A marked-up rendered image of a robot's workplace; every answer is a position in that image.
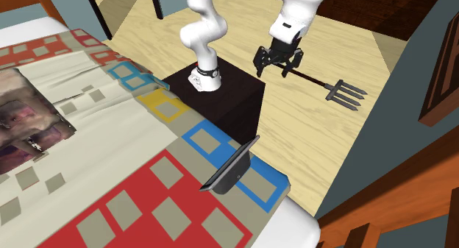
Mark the dark robot stand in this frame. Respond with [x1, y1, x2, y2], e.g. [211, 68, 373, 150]
[162, 54, 266, 146]

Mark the black metal frame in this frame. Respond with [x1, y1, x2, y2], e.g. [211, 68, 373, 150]
[82, 0, 165, 40]

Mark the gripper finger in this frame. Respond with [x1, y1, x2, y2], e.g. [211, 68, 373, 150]
[252, 46, 275, 78]
[280, 48, 305, 79]

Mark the dark garden fork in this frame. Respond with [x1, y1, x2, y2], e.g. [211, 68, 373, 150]
[274, 61, 369, 112]

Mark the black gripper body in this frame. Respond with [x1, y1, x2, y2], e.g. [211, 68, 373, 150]
[269, 31, 303, 64]

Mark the mottled brown pink cloth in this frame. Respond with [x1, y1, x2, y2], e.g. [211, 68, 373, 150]
[0, 68, 77, 175]

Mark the brown wooden door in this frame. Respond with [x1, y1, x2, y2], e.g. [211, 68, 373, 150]
[417, 10, 459, 128]

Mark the patchwork quilt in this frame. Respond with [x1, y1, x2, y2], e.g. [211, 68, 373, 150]
[0, 28, 291, 248]

